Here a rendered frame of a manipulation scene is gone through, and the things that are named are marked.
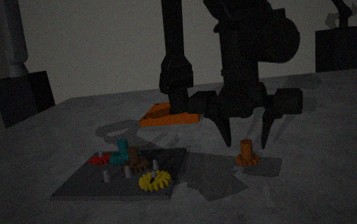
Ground yellow gear with black stripe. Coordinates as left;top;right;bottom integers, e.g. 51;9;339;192
139;170;171;191

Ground teal gear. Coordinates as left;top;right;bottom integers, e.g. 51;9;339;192
109;139;129;166

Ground brown gear with tall hub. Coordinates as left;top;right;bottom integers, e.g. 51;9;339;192
236;139;259;167

